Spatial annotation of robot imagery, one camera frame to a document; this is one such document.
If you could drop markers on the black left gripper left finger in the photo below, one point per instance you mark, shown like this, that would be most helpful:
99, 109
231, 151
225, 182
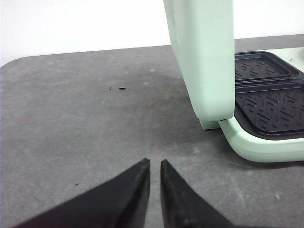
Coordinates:
118, 203

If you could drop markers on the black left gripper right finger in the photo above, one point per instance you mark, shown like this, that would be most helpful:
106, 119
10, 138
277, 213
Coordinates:
182, 207

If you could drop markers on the mint green sandwich maker lid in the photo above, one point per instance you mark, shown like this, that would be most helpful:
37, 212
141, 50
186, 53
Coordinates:
202, 39

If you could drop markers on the mint green breakfast maker base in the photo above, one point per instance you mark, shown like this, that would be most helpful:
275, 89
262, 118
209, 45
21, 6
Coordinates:
268, 121

